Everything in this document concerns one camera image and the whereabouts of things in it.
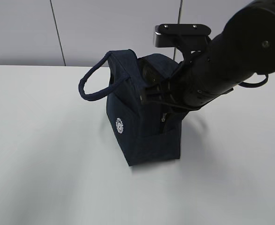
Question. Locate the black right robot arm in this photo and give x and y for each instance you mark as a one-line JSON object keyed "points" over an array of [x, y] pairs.
{"points": [[212, 67]]}

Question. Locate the dark navy fabric lunch bag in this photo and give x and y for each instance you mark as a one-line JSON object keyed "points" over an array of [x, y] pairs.
{"points": [[146, 133]]}

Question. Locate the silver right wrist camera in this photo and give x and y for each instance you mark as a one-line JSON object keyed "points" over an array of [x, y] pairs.
{"points": [[193, 37]]}

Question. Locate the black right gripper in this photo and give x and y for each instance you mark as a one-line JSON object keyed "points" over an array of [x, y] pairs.
{"points": [[165, 93]]}

